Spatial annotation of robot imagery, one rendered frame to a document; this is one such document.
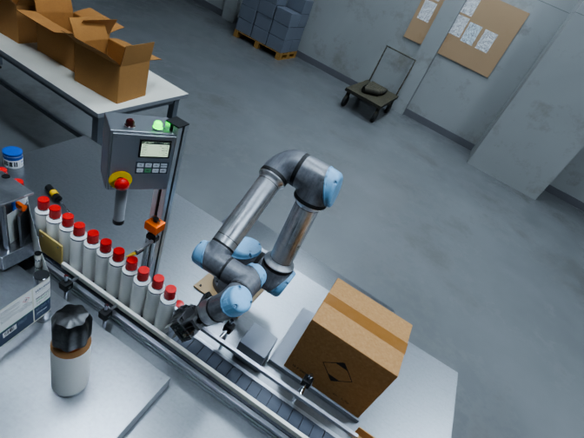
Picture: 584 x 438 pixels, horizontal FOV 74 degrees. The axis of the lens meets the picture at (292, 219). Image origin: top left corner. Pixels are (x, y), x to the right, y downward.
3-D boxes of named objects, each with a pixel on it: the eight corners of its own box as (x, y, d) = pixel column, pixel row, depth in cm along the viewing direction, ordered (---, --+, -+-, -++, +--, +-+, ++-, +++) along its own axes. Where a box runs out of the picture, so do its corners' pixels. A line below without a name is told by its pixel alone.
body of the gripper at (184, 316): (165, 323, 112) (188, 313, 105) (184, 305, 119) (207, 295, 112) (181, 344, 113) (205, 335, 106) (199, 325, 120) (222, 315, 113)
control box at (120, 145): (100, 169, 112) (103, 110, 101) (159, 171, 122) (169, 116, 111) (105, 192, 106) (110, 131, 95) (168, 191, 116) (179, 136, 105)
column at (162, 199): (137, 282, 142) (165, 119, 104) (146, 275, 146) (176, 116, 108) (147, 288, 142) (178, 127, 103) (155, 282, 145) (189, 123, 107)
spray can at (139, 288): (125, 315, 125) (131, 273, 113) (131, 303, 129) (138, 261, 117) (141, 320, 126) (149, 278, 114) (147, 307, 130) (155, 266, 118)
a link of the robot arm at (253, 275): (241, 250, 115) (220, 269, 106) (272, 270, 113) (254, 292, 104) (234, 268, 120) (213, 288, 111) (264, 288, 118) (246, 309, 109)
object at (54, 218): (43, 252, 132) (41, 206, 121) (56, 245, 136) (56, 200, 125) (54, 261, 131) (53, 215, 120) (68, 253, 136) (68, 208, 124)
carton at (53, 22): (13, 48, 252) (8, -14, 231) (82, 43, 294) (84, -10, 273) (63, 79, 244) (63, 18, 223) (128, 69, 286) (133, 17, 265)
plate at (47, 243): (38, 249, 131) (37, 230, 125) (40, 248, 131) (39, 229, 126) (60, 266, 129) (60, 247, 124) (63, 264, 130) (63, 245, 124)
